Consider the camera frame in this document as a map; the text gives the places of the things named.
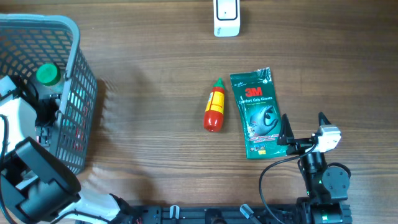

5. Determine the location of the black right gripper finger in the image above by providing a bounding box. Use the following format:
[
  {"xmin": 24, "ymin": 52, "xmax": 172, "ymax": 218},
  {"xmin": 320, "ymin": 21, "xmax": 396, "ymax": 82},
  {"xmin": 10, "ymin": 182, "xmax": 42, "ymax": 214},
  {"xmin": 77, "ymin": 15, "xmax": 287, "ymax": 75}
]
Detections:
[
  {"xmin": 277, "ymin": 114, "xmax": 295, "ymax": 146},
  {"xmin": 318, "ymin": 112, "xmax": 331, "ymax": 126}
]

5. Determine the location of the green-lid spice jar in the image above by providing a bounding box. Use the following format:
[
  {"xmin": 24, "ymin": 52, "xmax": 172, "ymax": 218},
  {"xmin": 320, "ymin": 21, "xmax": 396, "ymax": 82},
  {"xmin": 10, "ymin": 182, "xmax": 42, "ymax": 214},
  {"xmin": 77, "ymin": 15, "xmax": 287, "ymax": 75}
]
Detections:
[{"xmin": 35, "ymin": 63, "xmax": 65, "ymax": 94}]

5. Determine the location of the green 3M gloves packet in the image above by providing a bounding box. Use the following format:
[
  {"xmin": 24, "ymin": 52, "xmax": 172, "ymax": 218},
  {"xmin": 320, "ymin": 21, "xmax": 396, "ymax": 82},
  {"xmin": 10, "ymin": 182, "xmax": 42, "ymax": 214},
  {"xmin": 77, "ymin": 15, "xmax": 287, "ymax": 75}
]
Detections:
[{"xmin": 230, "ymin": 67, "xmax": 287, "ymax": 159}]

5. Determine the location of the red chili sauce bottle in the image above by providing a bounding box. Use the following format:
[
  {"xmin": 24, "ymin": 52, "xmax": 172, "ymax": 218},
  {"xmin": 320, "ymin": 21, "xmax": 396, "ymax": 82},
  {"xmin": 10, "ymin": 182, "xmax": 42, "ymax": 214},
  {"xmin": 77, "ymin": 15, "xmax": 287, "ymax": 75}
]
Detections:
[{"xmin": 203, "ymin": 78, "xmax": 225, "ymax": 132}]

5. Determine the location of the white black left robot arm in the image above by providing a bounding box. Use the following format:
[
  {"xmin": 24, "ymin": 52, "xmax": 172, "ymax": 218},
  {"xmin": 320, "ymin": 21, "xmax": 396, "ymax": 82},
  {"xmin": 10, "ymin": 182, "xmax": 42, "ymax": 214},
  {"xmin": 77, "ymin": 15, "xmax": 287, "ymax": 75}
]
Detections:
[{"xmin": 1, "ymin": 76, "xmax": 138, "ymax": 223}]

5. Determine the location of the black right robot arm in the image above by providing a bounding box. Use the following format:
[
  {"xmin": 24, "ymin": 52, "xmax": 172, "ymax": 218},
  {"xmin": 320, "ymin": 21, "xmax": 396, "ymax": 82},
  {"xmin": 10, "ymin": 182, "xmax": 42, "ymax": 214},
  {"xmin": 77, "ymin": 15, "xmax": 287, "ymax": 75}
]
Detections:
[{"xmin": 277, "ymin": 112, "xmax": 353, "ymax": 224}]

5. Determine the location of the white barcode scanner box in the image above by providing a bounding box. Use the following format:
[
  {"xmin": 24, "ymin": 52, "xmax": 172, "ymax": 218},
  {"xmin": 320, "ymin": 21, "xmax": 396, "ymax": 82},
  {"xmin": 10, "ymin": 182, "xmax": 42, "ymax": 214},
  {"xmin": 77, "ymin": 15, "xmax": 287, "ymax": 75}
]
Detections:
[{"xmin": 213, "ymin": 0, "xmax": 241, "ymax": 37}]

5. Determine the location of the grey plastic mesh basket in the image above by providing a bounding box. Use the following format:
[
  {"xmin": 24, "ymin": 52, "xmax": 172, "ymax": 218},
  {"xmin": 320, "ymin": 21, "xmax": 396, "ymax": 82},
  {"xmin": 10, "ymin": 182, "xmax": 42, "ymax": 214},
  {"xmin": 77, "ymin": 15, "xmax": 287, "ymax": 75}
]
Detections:
[{"xmin": 1, "ymin": 14, "xmax": 98, "ymax": 174}]

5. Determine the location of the black right camera cable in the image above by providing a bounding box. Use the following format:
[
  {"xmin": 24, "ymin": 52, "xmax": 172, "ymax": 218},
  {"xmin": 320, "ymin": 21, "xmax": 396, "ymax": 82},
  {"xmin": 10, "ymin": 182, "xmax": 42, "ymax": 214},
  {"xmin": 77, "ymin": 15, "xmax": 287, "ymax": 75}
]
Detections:
[{"xmin": 258, "ymin": 141, "xmax": 320, "ymax": 224}]

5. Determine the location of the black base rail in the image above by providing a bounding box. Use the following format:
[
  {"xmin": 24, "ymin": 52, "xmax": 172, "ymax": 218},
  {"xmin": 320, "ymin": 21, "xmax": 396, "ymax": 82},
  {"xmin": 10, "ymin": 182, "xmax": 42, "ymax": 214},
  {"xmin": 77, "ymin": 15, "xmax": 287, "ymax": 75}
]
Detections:
[{"xmin": 76, "ymin": 203, "xmax": 354, "ymax": 224}]

